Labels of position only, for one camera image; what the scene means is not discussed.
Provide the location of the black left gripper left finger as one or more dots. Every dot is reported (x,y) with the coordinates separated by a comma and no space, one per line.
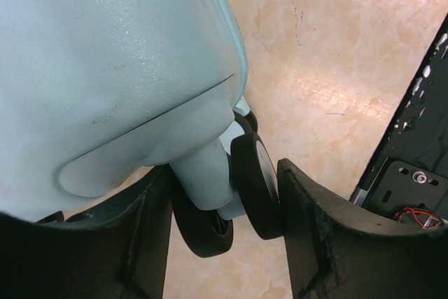
(116,249)

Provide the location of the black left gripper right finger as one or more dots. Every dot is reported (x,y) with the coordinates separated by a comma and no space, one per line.
(336,249)

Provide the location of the light teal hardshell suitcase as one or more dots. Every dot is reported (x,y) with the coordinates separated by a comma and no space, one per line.
(92,90)

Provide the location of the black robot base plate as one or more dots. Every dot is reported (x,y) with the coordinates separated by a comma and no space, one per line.
(406,177)

